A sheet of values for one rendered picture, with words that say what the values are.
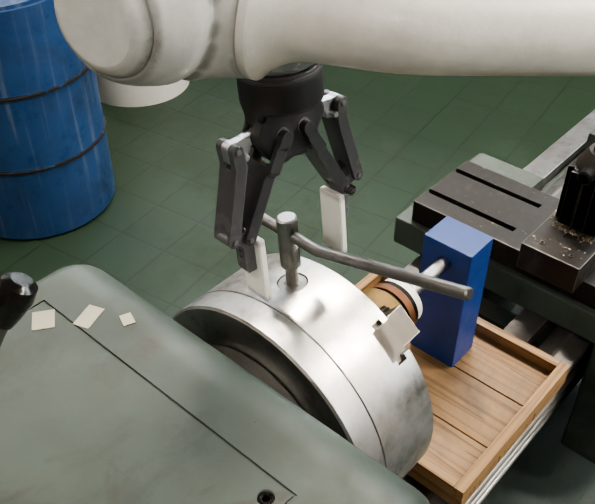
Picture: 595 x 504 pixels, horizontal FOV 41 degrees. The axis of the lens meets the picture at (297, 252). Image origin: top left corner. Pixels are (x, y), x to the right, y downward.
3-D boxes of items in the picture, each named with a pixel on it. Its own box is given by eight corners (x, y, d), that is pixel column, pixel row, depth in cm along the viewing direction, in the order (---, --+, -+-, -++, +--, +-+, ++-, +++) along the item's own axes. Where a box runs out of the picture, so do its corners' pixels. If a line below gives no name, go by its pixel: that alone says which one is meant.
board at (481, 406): (459, 510, 107) (463, 493, 105) (264, 376, 126) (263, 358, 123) (564, 383, 124) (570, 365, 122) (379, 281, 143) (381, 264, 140)
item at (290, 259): (280, 303, 89) (271, 217, 82) (295, 294, 90) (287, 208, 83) (293, 312, 87) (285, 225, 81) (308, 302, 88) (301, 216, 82)
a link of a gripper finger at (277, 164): (296, 132, 70) (285, 130, 69) (259, 249, 73) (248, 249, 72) (268, 120, 73) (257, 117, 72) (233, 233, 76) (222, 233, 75)
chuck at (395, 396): (388, 561, 93) (384, 365, 75) (205, 434, 112) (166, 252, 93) (431, 510, 99) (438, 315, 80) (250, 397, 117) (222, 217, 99)
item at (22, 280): (11, 345, 63) (-3, 301, 60) (-12, 326, 65) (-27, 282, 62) (54, 319, 65) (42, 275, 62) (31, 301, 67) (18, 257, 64)
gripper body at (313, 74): (268, 86, 64) (278, 186, 69) (344, 53, 68) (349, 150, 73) (212, 63, 68) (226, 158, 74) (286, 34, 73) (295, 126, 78)
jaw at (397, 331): (335, 390, 94) (393, 368, 85) (311, 355, 94) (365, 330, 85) (391, 339, 101) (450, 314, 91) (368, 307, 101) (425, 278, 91)
